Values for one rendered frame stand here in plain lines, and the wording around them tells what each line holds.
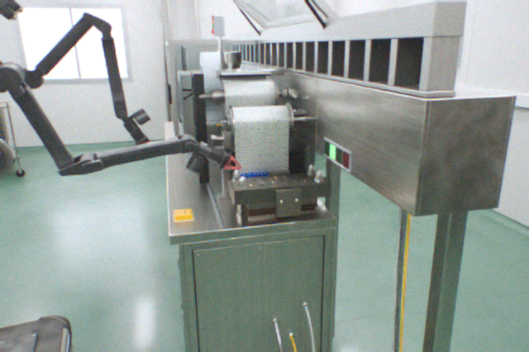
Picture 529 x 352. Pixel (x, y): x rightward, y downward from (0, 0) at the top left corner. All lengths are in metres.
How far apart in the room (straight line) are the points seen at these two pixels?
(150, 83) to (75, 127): 1.38
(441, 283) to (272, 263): 0.66
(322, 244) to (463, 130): 0.82
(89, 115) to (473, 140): 6.74
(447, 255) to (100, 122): 6.61
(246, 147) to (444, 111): 0.93
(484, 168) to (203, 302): 1.12
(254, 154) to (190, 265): 0.53
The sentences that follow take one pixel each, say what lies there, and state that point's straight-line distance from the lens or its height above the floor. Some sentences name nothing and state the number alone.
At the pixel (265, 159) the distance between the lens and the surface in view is 1.83.
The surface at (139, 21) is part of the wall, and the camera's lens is 7.30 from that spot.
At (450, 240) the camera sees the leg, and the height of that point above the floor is 1.02.
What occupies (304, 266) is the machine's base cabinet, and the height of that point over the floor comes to 0.70.
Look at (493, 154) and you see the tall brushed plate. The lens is 1.22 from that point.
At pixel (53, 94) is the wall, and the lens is 7.51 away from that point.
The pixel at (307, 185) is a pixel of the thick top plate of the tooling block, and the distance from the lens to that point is 1.70.
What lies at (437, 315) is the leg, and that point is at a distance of 1.45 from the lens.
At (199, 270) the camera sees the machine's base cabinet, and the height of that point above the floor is 0.74.
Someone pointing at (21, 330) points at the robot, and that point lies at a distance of 2.52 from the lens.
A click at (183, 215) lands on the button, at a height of 0.92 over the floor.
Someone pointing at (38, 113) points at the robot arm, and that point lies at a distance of 1.67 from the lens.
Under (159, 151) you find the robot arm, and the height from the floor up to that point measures 1.17.
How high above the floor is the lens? 1.56
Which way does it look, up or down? 17 degrees down
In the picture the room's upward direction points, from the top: 1 degrees counter-clockwise
